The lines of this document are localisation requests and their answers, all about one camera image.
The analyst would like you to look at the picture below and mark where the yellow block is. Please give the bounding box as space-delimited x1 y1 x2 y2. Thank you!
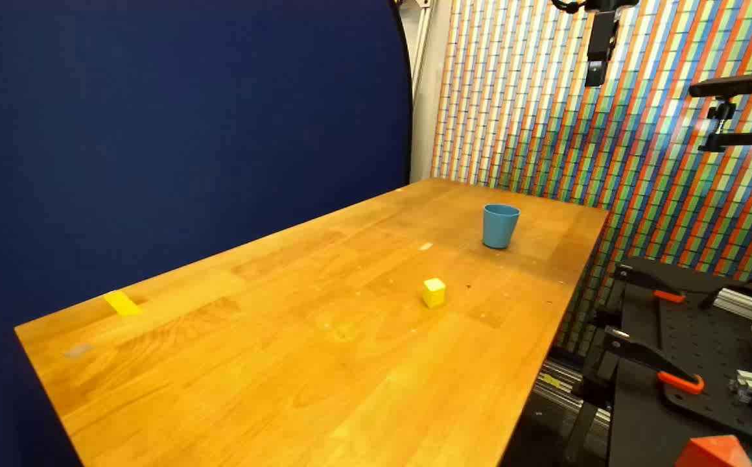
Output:
419 277 446 309

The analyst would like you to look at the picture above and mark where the blue cup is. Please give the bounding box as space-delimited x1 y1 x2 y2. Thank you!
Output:
481 205 519 250

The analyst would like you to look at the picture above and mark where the orange red block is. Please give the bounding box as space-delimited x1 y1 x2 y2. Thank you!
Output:
674 436 752 467

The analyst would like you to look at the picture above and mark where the yellow tape strip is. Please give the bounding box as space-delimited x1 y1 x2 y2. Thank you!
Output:
104 291 140 316

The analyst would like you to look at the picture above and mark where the blue backdrop screen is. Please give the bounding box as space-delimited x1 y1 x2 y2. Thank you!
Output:
0 0 411 467

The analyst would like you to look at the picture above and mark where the black workbench plate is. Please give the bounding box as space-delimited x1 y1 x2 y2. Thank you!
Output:
606 260 752 467

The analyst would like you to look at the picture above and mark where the black clamp orange handle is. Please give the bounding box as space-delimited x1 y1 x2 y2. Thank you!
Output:
604 327 704 397

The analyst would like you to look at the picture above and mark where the black camera on stand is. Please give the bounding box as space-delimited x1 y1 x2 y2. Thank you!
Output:
687 73 752 152

